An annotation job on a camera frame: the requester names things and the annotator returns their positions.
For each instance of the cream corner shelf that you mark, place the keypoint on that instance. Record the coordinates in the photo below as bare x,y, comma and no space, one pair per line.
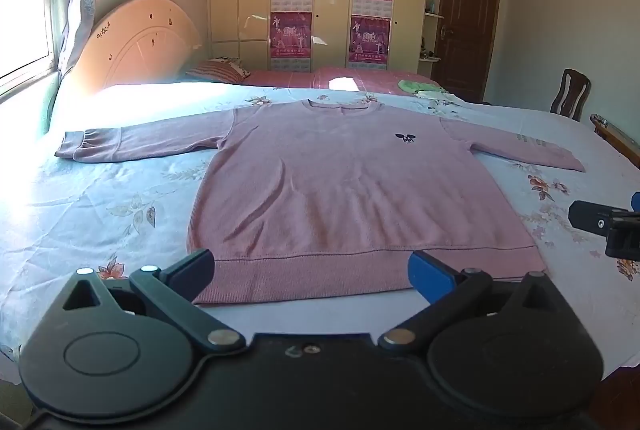
434,15

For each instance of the cream wooden headboard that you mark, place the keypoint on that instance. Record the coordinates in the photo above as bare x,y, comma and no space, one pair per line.
140,45

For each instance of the dark wooden door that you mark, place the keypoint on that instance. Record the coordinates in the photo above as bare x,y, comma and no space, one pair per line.
467,25

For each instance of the green folded cloth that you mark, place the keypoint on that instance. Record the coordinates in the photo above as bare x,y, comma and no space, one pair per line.
417,85

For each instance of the wooden furniture edge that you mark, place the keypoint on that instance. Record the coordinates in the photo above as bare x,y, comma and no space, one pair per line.
617,137

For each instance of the pink checked bed cover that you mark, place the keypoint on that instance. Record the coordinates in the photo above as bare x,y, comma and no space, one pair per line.
300,79

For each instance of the floral light bedsheet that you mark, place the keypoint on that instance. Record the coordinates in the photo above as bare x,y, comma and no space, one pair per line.
100,210

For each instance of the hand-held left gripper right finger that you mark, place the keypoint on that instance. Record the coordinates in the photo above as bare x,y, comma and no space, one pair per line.
429,272

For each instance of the white folded cloth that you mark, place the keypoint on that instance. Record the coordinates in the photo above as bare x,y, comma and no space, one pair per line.
435,94

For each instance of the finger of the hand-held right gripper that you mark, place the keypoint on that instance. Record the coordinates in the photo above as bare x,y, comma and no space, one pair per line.
587,216
625,237

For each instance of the pink long-sleeved sweater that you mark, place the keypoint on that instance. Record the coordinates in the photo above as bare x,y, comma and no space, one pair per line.
345,190

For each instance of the striped pillow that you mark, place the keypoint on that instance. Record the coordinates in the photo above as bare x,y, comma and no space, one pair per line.
217,71

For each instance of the dark wooden chair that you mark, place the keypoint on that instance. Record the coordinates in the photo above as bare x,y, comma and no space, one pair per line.
570,92

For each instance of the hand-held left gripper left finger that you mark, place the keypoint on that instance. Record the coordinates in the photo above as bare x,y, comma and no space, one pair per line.
196,271

